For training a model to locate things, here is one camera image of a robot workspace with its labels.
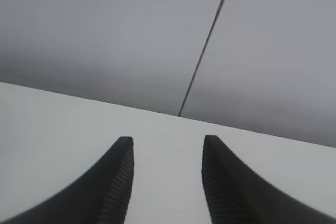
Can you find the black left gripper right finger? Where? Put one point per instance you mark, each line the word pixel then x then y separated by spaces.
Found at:
pixel 236 194

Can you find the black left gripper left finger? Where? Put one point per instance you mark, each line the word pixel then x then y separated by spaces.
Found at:
pixel 101 195

